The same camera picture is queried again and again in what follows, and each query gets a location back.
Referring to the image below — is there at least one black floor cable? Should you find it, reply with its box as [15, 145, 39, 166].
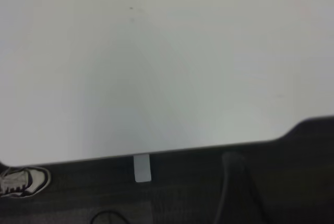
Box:
[90, 209, 128, 224]

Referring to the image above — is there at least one white rectangular tab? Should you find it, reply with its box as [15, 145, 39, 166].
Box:
[133, 154, 152, 183]

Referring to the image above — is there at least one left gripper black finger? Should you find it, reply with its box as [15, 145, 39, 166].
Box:
[215, 151, 264, 224]

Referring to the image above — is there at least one white and black sneaker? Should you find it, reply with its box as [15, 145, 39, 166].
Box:
[0, 166, 52, 198]

